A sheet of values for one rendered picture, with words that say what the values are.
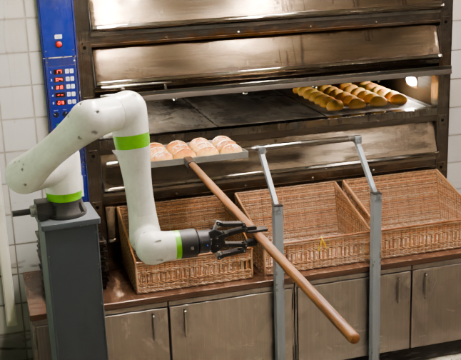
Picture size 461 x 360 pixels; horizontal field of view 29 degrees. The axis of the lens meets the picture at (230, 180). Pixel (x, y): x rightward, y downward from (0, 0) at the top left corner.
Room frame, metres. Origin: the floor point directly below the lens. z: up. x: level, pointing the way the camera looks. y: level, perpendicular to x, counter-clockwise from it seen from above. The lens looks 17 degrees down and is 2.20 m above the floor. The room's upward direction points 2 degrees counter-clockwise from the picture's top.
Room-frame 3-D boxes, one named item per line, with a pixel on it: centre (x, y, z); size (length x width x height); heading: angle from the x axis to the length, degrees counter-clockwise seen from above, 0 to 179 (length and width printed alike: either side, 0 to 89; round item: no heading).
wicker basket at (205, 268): (4.01, 0.24, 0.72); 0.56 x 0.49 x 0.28; 105
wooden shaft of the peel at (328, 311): (2.82, -0.07, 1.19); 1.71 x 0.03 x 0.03; 15
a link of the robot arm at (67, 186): (3.02, 0.60, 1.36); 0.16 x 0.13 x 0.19; 142
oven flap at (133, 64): (4.42, -0.24, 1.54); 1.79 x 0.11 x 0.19; 105
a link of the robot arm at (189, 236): (2.70, 0.14, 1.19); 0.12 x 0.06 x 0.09; 15
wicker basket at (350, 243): (4.17, -0.34, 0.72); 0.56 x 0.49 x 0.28; 106
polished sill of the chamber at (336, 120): (4.44, -0.24, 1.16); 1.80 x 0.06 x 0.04; 105
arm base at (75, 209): (3.01, 0.64, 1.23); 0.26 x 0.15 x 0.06; 109
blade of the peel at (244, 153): (3.90, 0.23, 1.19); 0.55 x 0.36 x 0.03; 105
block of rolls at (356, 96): (5.00, -0.69, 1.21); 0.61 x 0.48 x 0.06; 15
